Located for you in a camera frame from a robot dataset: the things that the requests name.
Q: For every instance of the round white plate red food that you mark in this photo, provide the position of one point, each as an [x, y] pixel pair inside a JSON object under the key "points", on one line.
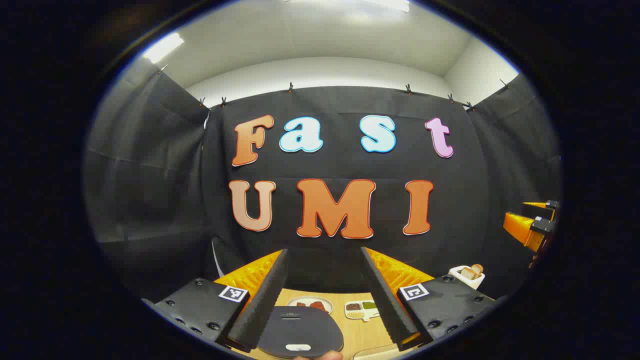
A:
{"points": [[310, 304]]}

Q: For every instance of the white divided bean dish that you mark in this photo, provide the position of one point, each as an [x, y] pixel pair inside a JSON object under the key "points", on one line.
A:
{"points": [[361, 310]]}

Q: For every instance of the long ceiling light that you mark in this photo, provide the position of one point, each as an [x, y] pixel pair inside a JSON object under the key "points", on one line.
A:
{"points": [[162, 48], [380, 4]]}

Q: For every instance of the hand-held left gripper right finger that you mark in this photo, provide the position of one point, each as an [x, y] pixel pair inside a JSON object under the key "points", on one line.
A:
{"points": [[385, 305]]}

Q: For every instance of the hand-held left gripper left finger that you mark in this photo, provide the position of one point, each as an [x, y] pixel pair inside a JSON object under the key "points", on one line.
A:
{"points": [[260, 310]]}

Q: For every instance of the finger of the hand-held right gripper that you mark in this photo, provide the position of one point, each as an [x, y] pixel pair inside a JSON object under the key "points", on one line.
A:
{"points": [[542, 204], [525, 230]]}

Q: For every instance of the black and silver rice cooker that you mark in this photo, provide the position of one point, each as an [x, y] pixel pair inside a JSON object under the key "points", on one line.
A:
{"points": [[300, 325]]}

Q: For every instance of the toasted bread slice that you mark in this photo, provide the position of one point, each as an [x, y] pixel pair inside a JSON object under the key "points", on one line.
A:
{"points": [[467, 273], [478, 269]]}

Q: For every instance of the row of small backdrop clamps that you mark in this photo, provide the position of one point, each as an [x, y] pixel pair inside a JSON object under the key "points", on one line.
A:
{"points": [[290, 88]]}

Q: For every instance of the white toaster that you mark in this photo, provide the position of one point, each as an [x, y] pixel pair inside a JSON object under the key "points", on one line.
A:
{"points": [[470, 282]]}

